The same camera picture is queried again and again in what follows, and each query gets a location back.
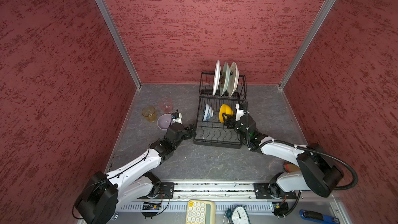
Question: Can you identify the amber drinking glass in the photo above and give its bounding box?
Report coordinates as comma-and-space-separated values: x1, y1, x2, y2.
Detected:
142, 105, 157, 122

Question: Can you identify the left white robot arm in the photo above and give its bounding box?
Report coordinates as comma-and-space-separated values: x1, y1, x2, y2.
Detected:
72, 122, 197, 224

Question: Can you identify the aluminium corner post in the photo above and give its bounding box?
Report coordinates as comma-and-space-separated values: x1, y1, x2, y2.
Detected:
279, 0, 336, 90
95, 0, 142, 89

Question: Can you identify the aluminium corner post right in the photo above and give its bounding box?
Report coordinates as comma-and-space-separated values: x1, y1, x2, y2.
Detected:
279, 0, 336, 90

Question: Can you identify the aluminium corner post left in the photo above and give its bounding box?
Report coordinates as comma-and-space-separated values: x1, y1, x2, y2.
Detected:
95, 0, 142, 89

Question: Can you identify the pink drinking glass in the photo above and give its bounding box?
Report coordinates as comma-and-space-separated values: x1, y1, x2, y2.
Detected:
159, 97, 173, 114

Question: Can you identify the lavender white bowl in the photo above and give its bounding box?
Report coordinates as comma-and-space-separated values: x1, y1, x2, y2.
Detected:
157, 114, 172, 130

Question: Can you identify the white plate blue rim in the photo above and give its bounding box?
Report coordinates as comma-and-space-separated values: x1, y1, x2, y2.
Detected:
212, 60, 221, 96

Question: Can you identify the yellow bowl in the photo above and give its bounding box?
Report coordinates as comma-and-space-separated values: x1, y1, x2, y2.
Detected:
219, 104, 234, 123

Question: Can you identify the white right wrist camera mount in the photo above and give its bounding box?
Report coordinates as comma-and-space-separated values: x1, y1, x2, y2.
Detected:
235, 102, 247, 121

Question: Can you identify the black wire dish rack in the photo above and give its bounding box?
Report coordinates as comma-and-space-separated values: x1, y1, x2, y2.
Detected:
193, 72, 247, 149

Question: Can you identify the teal alarm clock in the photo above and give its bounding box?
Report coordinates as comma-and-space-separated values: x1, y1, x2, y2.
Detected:
226, 205, 250, 224

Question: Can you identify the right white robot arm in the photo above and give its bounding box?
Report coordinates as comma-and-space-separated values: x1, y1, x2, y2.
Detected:
221, 114, 344, 199

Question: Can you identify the cream plate gold rim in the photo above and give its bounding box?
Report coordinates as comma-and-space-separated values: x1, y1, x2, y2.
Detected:
228, 62, 239, 97

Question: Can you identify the blue floral white bowl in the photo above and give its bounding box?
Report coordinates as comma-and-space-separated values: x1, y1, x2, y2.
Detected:
203, 104, 214, 121

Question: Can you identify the mint green plate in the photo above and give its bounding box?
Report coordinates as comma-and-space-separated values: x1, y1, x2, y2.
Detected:
220, 62, 231, 96

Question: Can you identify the blue handled tool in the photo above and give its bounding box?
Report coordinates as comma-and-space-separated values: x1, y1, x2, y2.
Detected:
300, 209, 341, 224

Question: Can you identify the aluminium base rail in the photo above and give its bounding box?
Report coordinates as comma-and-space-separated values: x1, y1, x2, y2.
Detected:
77, 178, 352, 224

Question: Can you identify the black corrugated cable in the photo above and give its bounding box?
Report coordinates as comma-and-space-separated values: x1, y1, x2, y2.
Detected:
244, 99, 359, 191

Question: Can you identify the yellow calculator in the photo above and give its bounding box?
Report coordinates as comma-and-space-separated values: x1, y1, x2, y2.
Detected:
185, 200, 216, 224

